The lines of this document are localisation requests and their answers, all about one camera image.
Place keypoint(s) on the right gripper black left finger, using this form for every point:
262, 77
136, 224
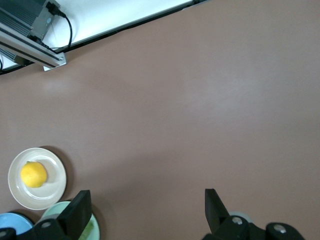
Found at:
72, 220

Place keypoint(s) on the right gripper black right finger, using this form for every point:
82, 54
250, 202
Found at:
220, 222

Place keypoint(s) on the green lettuce leaf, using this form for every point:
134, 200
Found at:
88, 228

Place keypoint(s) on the yellow lemon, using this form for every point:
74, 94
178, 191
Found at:
33, 174

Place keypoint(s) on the pale green plate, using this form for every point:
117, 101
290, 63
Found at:
53, 212

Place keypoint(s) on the beige plate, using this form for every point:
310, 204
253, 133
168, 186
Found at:
52, 190

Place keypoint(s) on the blue plate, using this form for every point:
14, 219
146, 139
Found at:
15, 221

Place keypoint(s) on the grey finned electronics box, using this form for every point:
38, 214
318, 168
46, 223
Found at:
22, 15

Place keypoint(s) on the aluminium camera mount post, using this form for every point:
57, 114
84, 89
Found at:
37, 51

